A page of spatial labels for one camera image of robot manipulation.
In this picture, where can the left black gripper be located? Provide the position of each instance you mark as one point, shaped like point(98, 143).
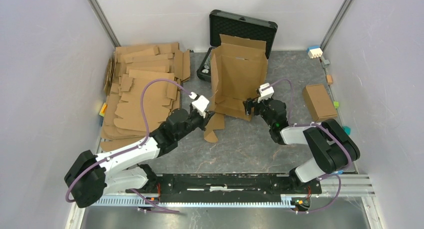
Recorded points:
point(209, 114)

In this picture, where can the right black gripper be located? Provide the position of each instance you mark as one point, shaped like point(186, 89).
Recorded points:
point(249, 103)

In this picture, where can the cardboard box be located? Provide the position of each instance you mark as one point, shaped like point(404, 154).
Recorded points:
point(318, 102)
point(238, 67)

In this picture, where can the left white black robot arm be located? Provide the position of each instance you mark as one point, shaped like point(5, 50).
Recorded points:
point(93, 175)

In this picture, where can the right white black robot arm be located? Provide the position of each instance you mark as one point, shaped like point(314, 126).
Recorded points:
point(331, 147)

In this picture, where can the folded closed cardboard box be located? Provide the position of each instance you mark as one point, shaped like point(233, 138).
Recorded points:
point(318, 102)

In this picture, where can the blue white toy block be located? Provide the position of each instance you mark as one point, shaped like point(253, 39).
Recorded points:
point(314, 51)

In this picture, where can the small wooden cube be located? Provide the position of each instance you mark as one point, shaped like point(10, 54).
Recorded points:
point(329, 79)

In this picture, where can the black poker chip case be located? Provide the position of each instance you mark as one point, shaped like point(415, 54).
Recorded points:
point(232, 24)

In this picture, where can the grey small block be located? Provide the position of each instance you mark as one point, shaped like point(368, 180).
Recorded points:
point(324, 62)

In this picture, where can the stack of flat cardboard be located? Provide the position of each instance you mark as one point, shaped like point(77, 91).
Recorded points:
point(141, 86)

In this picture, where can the teal small cube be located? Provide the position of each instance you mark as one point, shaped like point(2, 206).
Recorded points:
point(347, 129)

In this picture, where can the orange yellow block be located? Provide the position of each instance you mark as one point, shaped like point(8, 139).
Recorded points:
point(102, 113)

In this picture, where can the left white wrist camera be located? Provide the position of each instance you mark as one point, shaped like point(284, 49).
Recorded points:
point(200, 103)

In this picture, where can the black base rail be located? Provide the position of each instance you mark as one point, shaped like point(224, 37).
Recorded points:
point(226, 187)

